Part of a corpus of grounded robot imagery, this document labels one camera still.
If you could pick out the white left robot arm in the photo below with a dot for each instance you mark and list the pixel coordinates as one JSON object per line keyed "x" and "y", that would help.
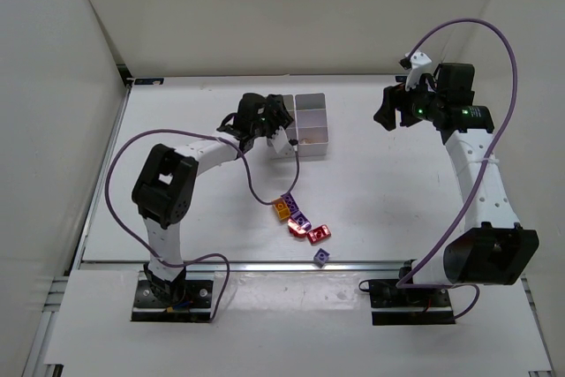
{"x": 163, "y": 191}

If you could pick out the lavender small lego brick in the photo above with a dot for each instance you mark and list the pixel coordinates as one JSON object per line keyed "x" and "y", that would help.
{"x": 321, "y": 257}

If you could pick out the purple lego brick on red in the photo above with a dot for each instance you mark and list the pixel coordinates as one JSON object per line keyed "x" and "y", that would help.
{"x": 299, "y": 218}

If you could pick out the red lego brick right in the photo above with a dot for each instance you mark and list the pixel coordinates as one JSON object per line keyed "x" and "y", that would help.
{"x": 318, "y": 234}

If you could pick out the yellow-orange lego brick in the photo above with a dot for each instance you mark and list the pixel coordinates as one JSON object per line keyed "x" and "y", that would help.
{"x": 281, "y": 209}

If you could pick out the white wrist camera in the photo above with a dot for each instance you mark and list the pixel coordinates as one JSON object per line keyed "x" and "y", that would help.
{"x": 278, "y": 146}
{"x": 417, "y": 64}

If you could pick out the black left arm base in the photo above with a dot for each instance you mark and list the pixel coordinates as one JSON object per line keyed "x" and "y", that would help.
{"x": 193, "y": 305}

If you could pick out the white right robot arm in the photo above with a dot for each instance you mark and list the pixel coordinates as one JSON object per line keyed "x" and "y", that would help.
{"x": 486, "y": 244}

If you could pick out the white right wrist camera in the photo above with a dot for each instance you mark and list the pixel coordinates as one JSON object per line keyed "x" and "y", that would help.
{"x": 417, "y": 64}

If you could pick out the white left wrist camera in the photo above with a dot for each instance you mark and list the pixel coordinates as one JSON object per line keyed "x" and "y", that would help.
{"x": 278, "y": 146}

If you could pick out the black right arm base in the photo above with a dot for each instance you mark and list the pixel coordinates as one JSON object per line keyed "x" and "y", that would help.
{"x": 391, "y": 306}

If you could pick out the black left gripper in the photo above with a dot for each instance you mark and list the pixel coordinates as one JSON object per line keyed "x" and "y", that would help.
{"x": 276, "y": 116}

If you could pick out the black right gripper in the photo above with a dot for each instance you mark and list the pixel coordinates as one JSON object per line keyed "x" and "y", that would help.
{"x": 402, "y": 103}

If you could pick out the white right compartment container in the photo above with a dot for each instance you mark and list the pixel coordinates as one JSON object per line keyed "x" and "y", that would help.
{"x": 312, "y": 123}

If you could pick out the red lego brick left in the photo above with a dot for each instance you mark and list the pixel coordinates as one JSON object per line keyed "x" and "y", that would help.
{"x": 296, "y": 230}

